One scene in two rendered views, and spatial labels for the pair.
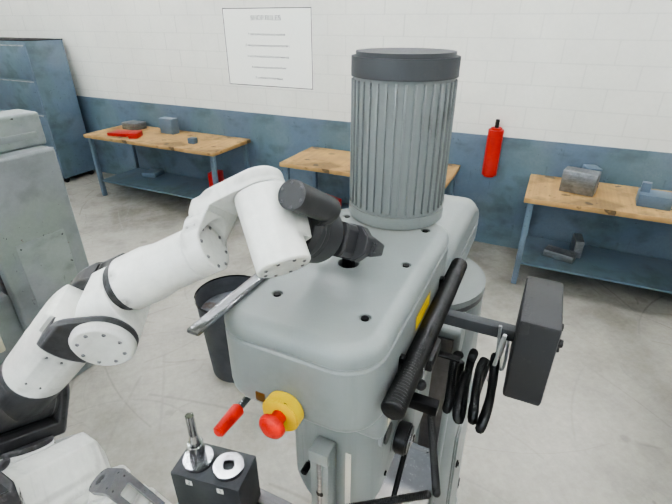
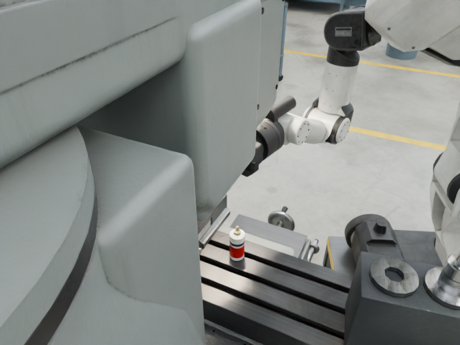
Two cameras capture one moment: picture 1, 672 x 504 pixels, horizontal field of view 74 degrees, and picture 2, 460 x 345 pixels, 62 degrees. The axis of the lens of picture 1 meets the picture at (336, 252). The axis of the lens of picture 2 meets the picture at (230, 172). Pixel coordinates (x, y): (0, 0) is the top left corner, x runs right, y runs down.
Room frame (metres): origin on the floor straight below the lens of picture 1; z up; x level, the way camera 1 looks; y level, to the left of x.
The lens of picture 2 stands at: (1.34, 0.00, 1.70)
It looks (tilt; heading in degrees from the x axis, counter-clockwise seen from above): 36 degrees down; 180
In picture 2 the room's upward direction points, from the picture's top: straight up
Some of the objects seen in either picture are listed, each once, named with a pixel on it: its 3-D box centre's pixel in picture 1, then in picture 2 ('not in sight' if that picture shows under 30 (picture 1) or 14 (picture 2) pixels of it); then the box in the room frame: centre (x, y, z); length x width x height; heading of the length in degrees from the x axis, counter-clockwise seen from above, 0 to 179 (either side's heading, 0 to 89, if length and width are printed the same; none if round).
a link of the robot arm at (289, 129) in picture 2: not in sight; (279, 125); (0.51, 0.12, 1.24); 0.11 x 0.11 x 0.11; 50
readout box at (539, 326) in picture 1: (536, 339); not in sight; (0.79, -0.45, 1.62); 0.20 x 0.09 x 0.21; 155
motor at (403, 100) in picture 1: (399, 138); not in sight; (0.89, -0.13, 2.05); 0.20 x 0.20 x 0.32
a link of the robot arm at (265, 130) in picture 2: not in sight; (248, 148); (0.60, 0.04, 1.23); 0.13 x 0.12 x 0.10; 50
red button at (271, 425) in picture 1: (274, 423); not in sight; (0.44, 0.09, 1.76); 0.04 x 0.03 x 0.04; 65
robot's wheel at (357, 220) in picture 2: not in sight; (368, 233); (0.14, 0.60, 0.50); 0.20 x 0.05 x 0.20; 86
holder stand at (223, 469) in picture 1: (217, 482); (407, 311); (0.87, 0.36, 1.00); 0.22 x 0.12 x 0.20; 75
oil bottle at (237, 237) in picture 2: not in sight; (237, 241); (0.63, 0.02, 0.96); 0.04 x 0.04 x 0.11
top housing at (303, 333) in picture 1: (351, 296); not in sight; (0.68, -0.03, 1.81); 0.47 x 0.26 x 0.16; 155
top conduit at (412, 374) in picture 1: (431, 320); not in sight; (0.63, -0.17, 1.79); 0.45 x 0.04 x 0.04; 155
